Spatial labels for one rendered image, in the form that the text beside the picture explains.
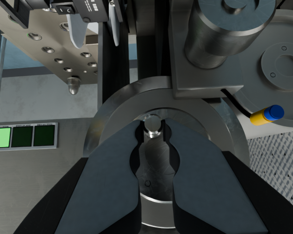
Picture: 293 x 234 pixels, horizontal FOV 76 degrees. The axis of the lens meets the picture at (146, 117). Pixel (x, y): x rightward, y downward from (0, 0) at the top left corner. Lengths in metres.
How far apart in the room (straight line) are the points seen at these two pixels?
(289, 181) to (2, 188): 0.62
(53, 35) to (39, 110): 2.40
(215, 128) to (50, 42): 0.35
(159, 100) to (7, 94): 2.98
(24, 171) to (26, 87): 2.43
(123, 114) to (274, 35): 0.17
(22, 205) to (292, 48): 0.61
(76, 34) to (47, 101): 2.56
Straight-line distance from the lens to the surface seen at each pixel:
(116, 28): 0.20
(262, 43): 0.23
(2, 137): 0.64
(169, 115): 0.15
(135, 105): 0.17
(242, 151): 0.19
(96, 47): 0.39
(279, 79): 0.21
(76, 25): 0.21
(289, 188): 0.34
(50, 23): 0.38
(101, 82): 0.20
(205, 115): 0.17
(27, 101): 2.90
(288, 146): 0.33
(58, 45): 0.43
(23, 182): 0.60
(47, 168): 0.57
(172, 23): 0.17
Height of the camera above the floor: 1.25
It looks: 12 degrees down
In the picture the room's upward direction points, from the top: 177 degrees clockwise
